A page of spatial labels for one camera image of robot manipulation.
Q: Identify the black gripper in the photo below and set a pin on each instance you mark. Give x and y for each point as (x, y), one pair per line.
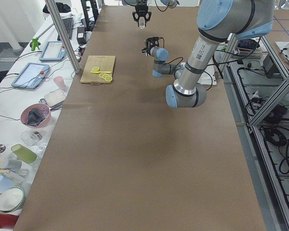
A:
(147, 49)
(140, 7)

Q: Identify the clear glass shaker cup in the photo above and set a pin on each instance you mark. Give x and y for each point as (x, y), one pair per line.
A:
(141, 24)

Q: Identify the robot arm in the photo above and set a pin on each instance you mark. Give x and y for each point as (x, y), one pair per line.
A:
(168, 3)
(216, 20)

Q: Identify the pink plastic cup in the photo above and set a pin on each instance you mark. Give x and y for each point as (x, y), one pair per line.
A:
(59, 81)

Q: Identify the green plastic cup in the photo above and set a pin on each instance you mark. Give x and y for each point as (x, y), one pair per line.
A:
(24, 153)

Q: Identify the grey cup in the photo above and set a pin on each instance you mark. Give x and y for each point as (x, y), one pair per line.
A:
(11, 164)

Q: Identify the light blue cup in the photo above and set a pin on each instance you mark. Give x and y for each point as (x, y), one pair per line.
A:
(5, 183)

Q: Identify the wooden cutting board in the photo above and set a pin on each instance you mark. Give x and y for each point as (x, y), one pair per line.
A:
(97, 63)

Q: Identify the yellow plastic knife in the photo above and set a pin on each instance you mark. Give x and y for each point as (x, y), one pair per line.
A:
(98, 72)

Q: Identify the black power adapter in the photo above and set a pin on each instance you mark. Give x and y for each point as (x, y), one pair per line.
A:
(81, 35)

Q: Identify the black keyboard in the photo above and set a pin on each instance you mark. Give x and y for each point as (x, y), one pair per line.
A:
(68, 24)

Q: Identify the teach pendant tablet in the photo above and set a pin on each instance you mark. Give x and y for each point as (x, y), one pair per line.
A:
(53, 51)
(31, 76)

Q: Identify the kitchen scale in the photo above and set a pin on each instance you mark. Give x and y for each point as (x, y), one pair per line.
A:
(54, 98)

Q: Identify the green clamp tool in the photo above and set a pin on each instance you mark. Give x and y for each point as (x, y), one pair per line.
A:
(35, 44)

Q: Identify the pink bowl with cloth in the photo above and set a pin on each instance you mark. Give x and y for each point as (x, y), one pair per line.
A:
(36, 116)

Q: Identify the wine glass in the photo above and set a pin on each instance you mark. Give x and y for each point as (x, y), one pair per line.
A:
(33, 138)

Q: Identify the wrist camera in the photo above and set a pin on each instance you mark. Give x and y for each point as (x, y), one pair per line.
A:
(153, 42)

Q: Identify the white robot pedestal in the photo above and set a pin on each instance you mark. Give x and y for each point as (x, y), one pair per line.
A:
(208, 77)

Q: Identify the aluminium frame post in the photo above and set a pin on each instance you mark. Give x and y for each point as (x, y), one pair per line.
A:
(57, 20)

